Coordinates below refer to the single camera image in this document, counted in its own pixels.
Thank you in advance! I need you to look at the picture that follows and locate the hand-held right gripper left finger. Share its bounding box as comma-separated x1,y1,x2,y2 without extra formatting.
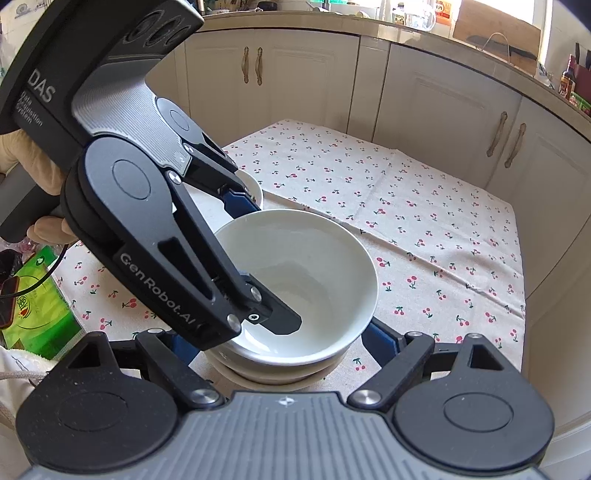
65,328,228,411

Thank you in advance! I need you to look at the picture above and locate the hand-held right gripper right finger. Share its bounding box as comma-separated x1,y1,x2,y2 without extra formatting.
347,318,511,411

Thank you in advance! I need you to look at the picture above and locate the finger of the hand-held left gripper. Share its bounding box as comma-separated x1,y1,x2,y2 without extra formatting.
111,175,303,352
178,129,262,221

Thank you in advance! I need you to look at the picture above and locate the white plate fruit print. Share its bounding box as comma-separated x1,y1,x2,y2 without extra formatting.
172,169,265,223

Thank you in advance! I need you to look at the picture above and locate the person's left hand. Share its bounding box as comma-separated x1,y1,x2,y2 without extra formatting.
0,128,78,245

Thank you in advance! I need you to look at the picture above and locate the white cabinet door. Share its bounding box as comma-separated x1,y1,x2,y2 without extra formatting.
252,31,362,136
178,33,254,155
375,42,523,200
484,98,591,301

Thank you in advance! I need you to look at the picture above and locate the cherry print tablecloth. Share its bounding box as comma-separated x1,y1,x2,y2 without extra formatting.
48,119,527,393

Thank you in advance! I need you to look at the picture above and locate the green plastic bag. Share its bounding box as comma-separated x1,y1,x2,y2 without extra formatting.
0,244,88,360

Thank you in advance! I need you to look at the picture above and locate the person's white clothing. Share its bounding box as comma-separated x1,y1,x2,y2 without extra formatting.
0,344,54,480

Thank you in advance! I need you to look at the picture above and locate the narrow white cabinet panel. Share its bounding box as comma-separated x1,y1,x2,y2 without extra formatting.
359,36,389,143

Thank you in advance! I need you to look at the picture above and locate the dark brown object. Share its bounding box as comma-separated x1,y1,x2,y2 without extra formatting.
0,249,25,329

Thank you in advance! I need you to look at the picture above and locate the stone kitchen countertop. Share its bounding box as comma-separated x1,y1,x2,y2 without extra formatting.
182,9,591,125

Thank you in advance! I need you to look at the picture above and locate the glass pitcher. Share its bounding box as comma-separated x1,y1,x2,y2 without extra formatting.
403,6,437,32

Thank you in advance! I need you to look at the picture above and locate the orange bottle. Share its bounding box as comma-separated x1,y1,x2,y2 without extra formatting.
434,0,457,26

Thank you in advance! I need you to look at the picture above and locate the wooden cutting board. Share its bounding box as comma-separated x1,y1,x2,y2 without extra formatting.
452,0,542,63

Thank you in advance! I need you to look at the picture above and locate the dark sauce bottle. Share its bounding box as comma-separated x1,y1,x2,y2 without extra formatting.
560,54,579,96

